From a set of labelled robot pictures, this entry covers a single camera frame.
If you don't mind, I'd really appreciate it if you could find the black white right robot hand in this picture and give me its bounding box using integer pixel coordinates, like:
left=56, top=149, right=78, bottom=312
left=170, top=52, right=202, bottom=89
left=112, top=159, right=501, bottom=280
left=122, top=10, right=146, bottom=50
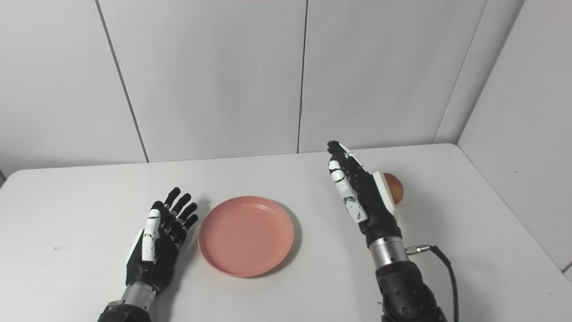
left=327, top=140, right=402, bottom=248

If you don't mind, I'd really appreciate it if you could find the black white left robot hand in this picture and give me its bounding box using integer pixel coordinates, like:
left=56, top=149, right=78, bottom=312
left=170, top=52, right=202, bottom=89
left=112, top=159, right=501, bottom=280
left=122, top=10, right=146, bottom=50
left=125, top=186, right=200, bottom=296

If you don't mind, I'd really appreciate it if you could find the red yellow apple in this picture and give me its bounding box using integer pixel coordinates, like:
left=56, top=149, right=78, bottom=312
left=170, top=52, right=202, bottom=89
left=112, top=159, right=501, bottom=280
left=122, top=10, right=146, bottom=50
left=383, top=172, right=405, bottom=206

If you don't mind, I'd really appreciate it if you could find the pink round plate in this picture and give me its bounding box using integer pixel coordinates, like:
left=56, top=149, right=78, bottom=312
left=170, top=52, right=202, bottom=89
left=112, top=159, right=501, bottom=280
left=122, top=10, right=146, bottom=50
left=198, top=195, right=295, bottom=279

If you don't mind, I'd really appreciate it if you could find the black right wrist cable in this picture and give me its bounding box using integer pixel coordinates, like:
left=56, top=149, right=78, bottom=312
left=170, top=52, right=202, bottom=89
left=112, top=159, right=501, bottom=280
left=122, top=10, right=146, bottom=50
left=404, top=244, right=460, bottom=322

